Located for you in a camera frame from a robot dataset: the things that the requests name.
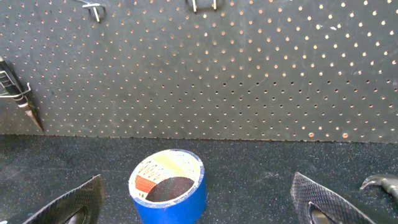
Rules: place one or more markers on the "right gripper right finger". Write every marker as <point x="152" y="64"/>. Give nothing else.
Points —
<point x="320" y="202"/>

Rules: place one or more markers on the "pliers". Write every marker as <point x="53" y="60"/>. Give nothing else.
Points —
<point x="12" y="87"/>

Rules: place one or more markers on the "roll of blue tape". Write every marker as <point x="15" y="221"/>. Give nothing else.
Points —
<point x="174" y="208"/>

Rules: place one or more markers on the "metal hook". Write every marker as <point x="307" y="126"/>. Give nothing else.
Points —
<point x="94" y="12"/>
<point x="193" y="6"/>
<point x="26" y="92"/>

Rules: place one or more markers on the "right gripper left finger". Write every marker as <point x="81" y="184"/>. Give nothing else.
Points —
<point x="81" y="202"/>

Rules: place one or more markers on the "black pegboard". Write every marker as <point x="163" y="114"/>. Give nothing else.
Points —
<point x="199" y="77"/>

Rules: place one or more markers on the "hammer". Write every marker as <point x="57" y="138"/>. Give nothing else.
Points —
<point x="385" y="183"/>

